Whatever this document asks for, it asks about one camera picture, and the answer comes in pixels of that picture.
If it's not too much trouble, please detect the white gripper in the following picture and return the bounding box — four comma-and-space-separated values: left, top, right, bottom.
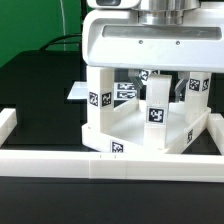
83, 8, 224, 102

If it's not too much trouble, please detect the white desk tabletop panel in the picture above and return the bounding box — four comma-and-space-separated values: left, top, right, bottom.
82, 99, 211, 154

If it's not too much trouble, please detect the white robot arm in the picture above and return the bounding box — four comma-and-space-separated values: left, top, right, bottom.
82, 0, 224, 73

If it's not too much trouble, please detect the white marker sheet with tags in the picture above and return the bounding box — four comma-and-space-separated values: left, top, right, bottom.
66, 81, 138, 101

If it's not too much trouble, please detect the white U-shaped obstacle fence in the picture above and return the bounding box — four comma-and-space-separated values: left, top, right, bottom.
0, 108, 224, 182

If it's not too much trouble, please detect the black cable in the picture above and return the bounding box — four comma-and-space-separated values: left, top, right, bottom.
39, 32, 84, 52

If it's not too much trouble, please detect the white thin cable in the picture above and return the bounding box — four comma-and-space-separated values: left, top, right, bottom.
59, 0, 67, 52

